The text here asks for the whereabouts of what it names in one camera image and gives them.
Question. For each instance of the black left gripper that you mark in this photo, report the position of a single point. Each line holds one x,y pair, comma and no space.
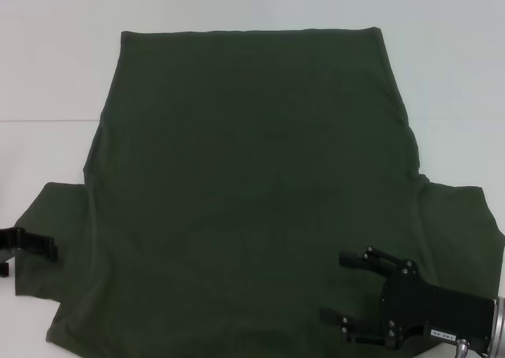
8,239

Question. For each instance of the dark green t-shirt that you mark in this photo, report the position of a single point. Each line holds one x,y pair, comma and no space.
236,176

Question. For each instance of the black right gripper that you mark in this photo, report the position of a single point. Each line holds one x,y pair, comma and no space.
426,310

